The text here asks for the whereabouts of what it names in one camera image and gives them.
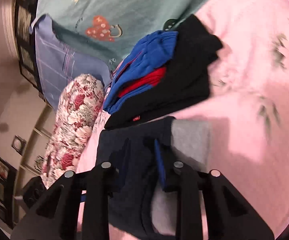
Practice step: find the folded blue red garment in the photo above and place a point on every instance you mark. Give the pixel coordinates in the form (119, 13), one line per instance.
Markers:
(149, 53)

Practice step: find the blue plaid pillow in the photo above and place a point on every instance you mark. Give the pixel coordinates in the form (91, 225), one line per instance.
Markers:
(58, 64)

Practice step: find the dark navy pants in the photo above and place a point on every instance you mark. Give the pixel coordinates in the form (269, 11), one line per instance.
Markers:
(140, 207)

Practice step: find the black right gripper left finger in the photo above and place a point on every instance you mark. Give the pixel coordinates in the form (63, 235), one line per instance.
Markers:
(55, 214)

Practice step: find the pink floral bed sheet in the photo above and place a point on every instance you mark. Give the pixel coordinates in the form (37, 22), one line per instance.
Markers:
(248, 110)

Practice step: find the teal heart blanket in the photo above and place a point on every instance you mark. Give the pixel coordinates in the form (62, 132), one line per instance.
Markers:
(105, 29)

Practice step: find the red floral pillow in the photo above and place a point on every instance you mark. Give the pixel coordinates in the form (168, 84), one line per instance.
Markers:
(79, 105)

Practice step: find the folded black garment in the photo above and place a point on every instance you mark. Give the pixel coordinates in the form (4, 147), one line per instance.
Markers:
(185, 83)

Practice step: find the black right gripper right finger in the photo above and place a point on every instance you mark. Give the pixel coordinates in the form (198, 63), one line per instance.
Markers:
(229, 215)

